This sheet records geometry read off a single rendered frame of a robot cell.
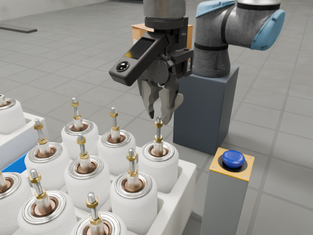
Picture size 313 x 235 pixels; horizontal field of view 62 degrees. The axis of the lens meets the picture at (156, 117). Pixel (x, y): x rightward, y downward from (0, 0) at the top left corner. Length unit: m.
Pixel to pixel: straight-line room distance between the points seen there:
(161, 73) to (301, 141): 0.85
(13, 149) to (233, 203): 0.66
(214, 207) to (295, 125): 0.85
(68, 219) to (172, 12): 0.40
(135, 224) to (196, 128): 0.53
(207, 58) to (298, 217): 0.55
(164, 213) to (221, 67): 0.53
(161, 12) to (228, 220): 0.41
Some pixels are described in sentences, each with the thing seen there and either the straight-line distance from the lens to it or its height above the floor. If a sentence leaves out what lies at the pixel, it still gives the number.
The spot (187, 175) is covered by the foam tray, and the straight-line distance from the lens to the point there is 0.66.
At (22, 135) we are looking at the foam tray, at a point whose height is 0.17.
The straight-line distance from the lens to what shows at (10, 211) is 0.60.
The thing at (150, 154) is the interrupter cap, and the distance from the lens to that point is 0.61.
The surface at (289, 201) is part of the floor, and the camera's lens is 0.94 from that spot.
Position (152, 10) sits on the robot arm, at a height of 0.56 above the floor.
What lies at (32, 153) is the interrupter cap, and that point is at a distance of 0.67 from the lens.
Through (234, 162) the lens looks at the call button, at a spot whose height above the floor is 0.33.
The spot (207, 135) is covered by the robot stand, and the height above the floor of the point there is 0.08.
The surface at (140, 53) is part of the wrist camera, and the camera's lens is 0.46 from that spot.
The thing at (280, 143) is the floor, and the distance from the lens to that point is 1.17.
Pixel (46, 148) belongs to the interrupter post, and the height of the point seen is 0.27.
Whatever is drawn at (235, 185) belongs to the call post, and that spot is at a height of 0.29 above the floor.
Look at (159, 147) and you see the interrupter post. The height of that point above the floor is 0.27.
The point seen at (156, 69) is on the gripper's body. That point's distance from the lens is 0.50.
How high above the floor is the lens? 0.63
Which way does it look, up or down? 31 degrees down
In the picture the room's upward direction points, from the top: straight up
